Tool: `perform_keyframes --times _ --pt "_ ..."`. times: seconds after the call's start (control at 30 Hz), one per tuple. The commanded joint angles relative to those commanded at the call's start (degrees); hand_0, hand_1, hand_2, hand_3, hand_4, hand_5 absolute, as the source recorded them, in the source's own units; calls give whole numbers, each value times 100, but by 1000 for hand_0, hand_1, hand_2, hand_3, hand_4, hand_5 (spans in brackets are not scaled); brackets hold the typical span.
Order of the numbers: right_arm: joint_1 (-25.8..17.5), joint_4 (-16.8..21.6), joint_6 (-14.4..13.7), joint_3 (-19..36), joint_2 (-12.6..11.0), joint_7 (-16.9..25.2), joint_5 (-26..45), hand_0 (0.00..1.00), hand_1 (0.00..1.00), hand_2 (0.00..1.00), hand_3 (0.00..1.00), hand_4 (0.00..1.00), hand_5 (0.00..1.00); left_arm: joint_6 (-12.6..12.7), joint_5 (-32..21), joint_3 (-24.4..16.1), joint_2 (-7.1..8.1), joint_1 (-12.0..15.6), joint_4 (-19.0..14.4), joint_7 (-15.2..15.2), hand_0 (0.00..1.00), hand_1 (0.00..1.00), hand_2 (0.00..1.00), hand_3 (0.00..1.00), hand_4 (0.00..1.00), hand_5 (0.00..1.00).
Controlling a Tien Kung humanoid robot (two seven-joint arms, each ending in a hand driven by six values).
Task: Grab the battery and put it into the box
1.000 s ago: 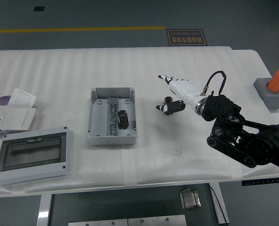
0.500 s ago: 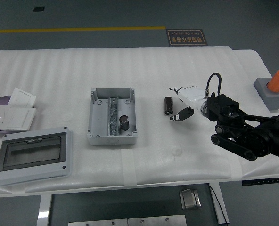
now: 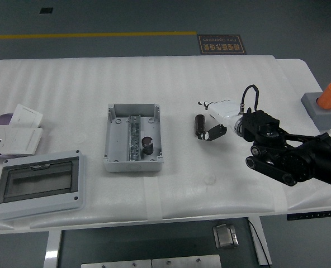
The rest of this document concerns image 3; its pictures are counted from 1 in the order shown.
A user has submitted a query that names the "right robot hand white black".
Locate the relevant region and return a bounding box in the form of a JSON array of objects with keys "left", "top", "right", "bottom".
[{"left": 197, "top": 99, "right": 243, "bottom": 142}]

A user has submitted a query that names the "long black cylindrical battery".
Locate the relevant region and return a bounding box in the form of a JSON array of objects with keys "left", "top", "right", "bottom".
[{"left": 195, "top": 113, "right": 206, "bottom": 137}]

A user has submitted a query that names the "short black cylindrical battery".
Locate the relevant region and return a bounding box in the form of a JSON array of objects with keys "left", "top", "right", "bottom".
[{"left": 141, "top": 136, "right": 154, "bottom": 155}]

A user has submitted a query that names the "grey open junction box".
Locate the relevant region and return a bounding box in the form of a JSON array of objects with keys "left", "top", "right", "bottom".
[{"left": 103, "top": 103, "right": 164, "bottom": 173}]

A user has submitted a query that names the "silver metal floor box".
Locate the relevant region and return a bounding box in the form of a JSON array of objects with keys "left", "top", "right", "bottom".
[{"left": 212, "top": 223, "right": 239, "bottom": 250}]

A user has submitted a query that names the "white foam mat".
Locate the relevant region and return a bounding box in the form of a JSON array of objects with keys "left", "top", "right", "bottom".
[{"left": 0, "top": 55, "right": 331, "bottom": 228}]

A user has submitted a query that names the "black floor sign orange text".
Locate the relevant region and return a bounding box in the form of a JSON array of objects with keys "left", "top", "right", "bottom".
[{"left": 196, "top": 34, "right": 247, "bottom": 56}]

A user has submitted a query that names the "grey block holder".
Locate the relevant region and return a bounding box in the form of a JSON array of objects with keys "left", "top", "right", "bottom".
[{"left": 301, "top": 92, "right": 331, "bottom": 131}]

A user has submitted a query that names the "white table leg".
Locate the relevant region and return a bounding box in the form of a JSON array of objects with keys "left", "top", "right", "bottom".
[
  {"left": 248, "top": 216, "right": 273, "bottom": 266},
  {"left": 44, "top": 230, "right": 63, "bottom": 268}
]

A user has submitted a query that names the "black table control panel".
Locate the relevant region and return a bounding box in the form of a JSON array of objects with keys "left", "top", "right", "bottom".
[{"left": 287, "top": 210, "right": 331, "bottom": 221}]

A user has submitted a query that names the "grey metal plate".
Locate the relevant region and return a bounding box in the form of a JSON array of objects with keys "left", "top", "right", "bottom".
[
  {"left": 151, "top": 254, "right": 221, "bottom": 268},
  {"left": 81, "top": 259, "right": 152, "bottom": 268}
]

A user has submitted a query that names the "grey cover with dark window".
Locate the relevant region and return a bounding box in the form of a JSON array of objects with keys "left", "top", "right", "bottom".
[{"left": 0, "top": 150, "right": 87, "bottom": 222}]

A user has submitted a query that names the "purple disc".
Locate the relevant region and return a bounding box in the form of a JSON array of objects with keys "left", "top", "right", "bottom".
[{"left": 0, "top": 113, "right": 14, "bottom": 159}]

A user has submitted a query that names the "metal rail in junction box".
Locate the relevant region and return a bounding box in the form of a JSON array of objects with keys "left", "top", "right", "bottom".
[{"left": 128, "top": 114, "right": 143, "bottom": 162}]

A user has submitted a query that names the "thin black cable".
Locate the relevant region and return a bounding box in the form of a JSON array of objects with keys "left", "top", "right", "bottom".
[{"left": 248, "top": 219, "right": 269, "bottom": 266}]

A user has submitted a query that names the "white tilted switch panel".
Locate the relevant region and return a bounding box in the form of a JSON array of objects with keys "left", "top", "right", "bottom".
[{"left": 9, "top": 103, "right": 44, "bottom": 128}]

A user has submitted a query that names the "white flat switch panel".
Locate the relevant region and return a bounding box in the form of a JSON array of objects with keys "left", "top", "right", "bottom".
[{"left": 3, "top": 127, "right": 44, "bottom": 156}]

